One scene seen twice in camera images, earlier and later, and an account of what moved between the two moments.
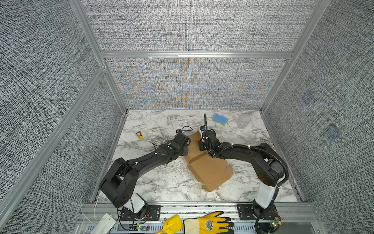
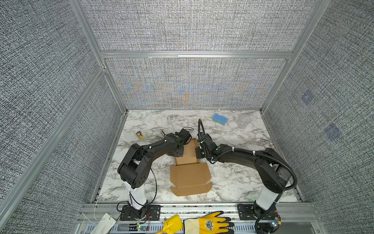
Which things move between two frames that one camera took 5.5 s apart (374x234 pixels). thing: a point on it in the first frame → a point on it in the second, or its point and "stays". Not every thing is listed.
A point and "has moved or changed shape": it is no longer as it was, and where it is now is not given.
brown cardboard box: [210, 171] has moved or changed shape
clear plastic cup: [245, 118] stays
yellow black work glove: [210, 224] stays
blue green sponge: [221, 119] stays
